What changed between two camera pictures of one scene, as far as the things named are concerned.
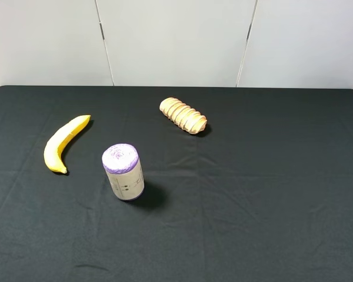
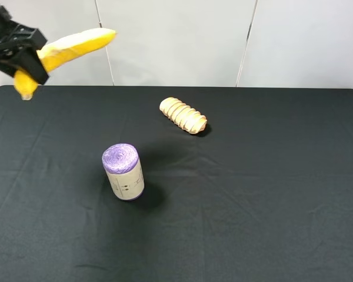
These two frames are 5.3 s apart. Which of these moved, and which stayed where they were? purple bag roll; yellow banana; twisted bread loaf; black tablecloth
Moved: yellow banana
Stayed: purple bag roll; twisted bread loaf; black tablecloth
